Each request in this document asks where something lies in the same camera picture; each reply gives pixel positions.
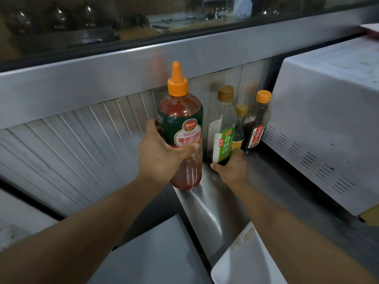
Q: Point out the dark bottle with red label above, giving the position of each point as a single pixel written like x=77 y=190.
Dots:
x=256 y=127

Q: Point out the small dark bottle gold cap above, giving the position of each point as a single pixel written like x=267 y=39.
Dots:
x=239 y=130

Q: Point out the person's right thumb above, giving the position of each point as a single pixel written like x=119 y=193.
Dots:
x=218 y=167

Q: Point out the person's left thumb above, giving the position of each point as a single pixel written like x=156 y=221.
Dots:
x=188 y=150

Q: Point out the white plastic cutting board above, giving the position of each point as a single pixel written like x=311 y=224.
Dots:
x=248 y=257

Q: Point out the person's left forearm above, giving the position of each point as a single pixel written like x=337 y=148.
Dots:
x=74 y=233

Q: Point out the person's left hand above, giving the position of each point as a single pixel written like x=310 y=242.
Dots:
x=157 y=162

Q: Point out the hanging steel pot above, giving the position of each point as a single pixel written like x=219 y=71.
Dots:
x=88 y=14
x=23 y=19
x=57 y=16

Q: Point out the person's right forearm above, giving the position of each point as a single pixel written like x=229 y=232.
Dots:
x=290 y=233

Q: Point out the person's right hand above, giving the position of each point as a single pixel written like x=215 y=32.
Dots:
x=235 y=173

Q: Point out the stainless steel ledge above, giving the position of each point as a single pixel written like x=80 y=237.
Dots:
x=118 y=73

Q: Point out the clear bottle with green label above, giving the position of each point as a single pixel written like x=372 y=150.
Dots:
x=222 y=133

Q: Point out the white microwave oven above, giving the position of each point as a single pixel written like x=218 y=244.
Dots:
x=325 y=121

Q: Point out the yellow box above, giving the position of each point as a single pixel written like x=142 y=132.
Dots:
x=370 y=215

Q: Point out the ketchup bottle with orange cap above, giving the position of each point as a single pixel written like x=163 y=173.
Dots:
x=180 y=121

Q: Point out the grey steel lid panel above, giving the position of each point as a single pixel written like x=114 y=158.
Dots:
x=154 y=257

